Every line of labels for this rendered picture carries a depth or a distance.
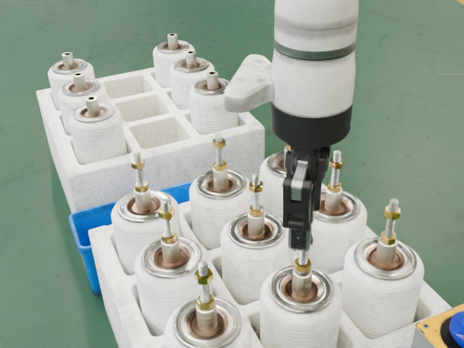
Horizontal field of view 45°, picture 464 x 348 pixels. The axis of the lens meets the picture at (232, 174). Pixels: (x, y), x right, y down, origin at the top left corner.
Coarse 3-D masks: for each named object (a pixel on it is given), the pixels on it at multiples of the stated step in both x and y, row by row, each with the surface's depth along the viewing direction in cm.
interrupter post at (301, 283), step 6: (294, 270) 64; (294, 276) 64; (300, 276) 63; (306, 276) 63; (294, 282) 64; (300, 282) 64; (306, 282) 64; (294, 288) 65; (300, 288) 64; (306, 288) 64; (300, 294) 65; (306, 294) 65
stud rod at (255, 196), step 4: (252, 176) 70; (256, 176) 69; (252, 180) 70; (256, 180) 70; (256, 184) 70; (252, 192) 71; (252, 196) 72; (256, 196) 71; (252, 200) 72; (256, 200) 71; (252, 204) 72; (256, 204) 72; (256, 208) 72
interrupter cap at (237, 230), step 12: (240, 216) 77; (264, 216) 77; (228, 228) 75; (240, 228) 75; (264, 228) 75; (276, 228) 75; (240, 240) 73; (252, 240) 73; (264, 240) 73; (276, 240) 72
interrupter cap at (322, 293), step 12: (276, 276) 67; (288, 276) 67; (312, 276) 67; (324, 276) 67; (276, 288) 66; (288, 288) 66; (312, 288) 66; (324, 288) 65; (276, 300) 64; (288, 300) 64; (300, 300) 64; (312, 300) 64; (324, 300) 64; (300, 312) 62; (312, 312) 63
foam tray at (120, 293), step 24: (96, 240) 85; (96, 264) 89; (120, 264) 80; (216, 264) 82; (120, 288) 77; (216, 288) 76; (120, 312) 73; (432, 312) 72; (120, 336) 80; (144, 336) 70; (360, 336) 69; (384, 336) 69; (408, 336) 68
